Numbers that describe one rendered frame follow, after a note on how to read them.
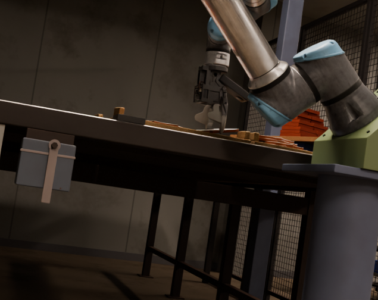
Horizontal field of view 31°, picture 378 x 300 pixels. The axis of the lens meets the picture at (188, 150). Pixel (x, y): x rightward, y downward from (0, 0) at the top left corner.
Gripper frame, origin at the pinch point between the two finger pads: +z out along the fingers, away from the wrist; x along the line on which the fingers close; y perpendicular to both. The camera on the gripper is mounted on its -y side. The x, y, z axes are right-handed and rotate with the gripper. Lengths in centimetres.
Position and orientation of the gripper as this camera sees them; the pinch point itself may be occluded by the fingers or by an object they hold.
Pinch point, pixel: (215, 133)
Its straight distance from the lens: 206.2
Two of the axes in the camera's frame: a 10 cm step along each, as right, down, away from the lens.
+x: 3.5, 0.0, -9.4
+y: -9.3, -1.2, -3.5
